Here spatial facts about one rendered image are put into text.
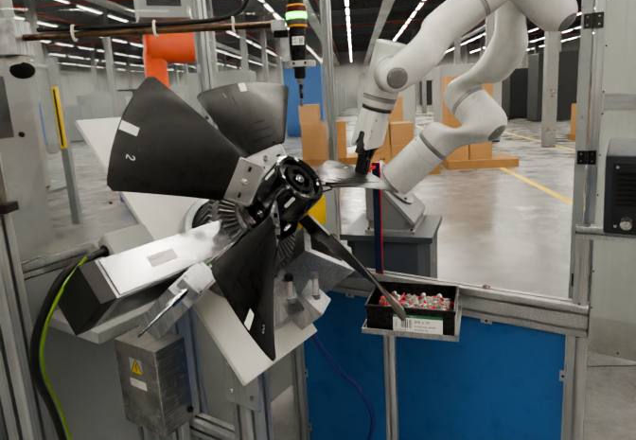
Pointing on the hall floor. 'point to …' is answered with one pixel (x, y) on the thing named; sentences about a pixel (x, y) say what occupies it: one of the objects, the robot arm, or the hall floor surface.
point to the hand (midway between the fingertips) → (362, 166)
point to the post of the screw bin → (391, 387)
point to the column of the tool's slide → (17, 345)
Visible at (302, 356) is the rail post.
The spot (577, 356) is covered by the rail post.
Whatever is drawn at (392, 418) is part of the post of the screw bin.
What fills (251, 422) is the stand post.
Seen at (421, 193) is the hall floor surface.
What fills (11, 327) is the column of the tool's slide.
